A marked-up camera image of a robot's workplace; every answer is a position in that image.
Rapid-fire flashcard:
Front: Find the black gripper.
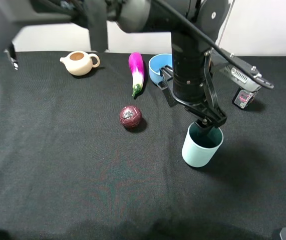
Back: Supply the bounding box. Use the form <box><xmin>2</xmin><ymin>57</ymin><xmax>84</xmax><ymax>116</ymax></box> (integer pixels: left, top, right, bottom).
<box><xmin>161</xmin><ymin>32</ymin><xmax>227</xmax><ymax>137</ymax></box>

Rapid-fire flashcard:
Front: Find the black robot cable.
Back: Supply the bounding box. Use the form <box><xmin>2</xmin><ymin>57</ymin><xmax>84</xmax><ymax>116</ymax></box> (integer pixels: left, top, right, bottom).
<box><xmin>152</xmin><ymin>0</ymin><xmax>258</xmax><ymax>76</ymax></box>

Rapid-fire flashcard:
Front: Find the light teal plastic cup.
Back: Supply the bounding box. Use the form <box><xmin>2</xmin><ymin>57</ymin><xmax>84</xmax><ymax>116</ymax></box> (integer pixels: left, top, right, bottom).
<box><xmin>181</xmin><ymin>123</ymin><xmax>224</xmax><ymax>168</ymax></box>

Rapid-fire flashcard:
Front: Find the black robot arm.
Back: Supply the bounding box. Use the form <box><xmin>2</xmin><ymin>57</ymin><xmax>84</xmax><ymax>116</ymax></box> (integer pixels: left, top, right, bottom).
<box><xmin>0</xmin><ymin>0</ymin><xmax>230</xmax><ymax>133</ymax></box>

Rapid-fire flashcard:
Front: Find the beige ceramic teapot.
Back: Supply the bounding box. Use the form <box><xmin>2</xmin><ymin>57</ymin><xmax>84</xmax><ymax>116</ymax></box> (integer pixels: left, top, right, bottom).
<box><xmin>60</xmin><ymin>51</ymin><xmax>100</xmax><ymax>76</ymax></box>

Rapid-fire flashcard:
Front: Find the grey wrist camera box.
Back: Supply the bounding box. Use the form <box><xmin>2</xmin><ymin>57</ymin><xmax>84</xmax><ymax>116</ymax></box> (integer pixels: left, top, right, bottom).
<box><xmin>210</xmin><ymin>50</ymin><xmax>274</xmax><ymax>93</ymax></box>

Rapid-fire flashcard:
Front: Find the blue plastic bowl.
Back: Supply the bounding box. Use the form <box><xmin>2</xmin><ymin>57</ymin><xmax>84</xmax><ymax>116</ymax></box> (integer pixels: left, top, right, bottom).
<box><xmin>148</xmin><ymin>53</ymin><xmax>172</xmax><ymax>85</ymax></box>

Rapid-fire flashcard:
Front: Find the dark red round fruit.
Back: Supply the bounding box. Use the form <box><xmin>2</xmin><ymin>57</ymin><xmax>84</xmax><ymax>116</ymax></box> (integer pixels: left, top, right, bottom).
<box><xmin>119</xmin><ymin>105</ymin><xmax>142</xmax><ymax>129</ymax></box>

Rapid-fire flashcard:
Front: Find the purple toy eggplant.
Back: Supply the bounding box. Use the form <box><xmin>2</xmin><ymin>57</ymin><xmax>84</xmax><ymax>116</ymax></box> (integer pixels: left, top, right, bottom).
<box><xmin>128</xmin><ymin>52</ymin><xmax>145</xmax><ymax>97</ymax></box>

